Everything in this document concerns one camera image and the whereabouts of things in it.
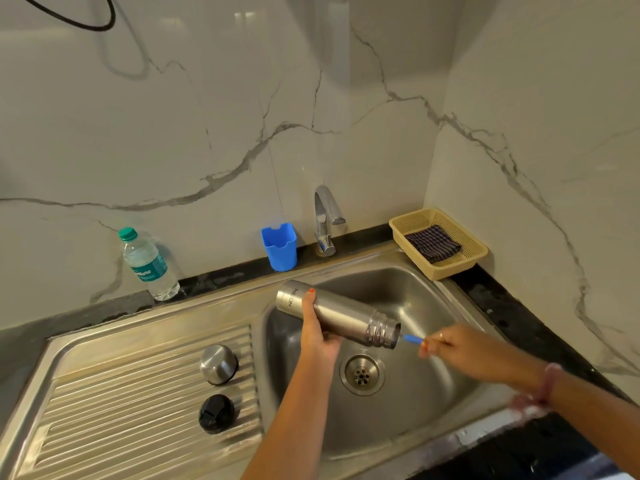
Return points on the person's left hand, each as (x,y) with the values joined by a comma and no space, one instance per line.
(315,339)

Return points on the clear plastic water bottle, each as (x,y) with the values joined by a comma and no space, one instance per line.
(147,264)

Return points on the stainless steel flask body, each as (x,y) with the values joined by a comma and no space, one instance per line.
(345,317)

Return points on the black stopper lid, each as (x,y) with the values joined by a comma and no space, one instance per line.
(216,413)

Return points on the person's left forearm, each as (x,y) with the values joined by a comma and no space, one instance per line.
(290,424)

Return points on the person's right forearm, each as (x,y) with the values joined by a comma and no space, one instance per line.
(590,419)

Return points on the person's right hand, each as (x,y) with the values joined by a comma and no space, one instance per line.
(475,354)

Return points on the stainless steel sink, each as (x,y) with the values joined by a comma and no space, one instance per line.
(150,434)

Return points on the steel cup cap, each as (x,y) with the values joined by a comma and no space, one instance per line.
(218,364)

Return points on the chrome faucet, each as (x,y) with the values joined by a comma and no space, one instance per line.
(325,207)

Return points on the blue plastic brush holder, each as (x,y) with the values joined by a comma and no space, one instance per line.
(280,249)

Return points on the dark checked cloth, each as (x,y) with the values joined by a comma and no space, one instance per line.
(432,243)

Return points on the blue white bottle brush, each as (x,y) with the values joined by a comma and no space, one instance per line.
(412,338)

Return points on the yellow plastic basket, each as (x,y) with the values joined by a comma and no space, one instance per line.
(470,264)

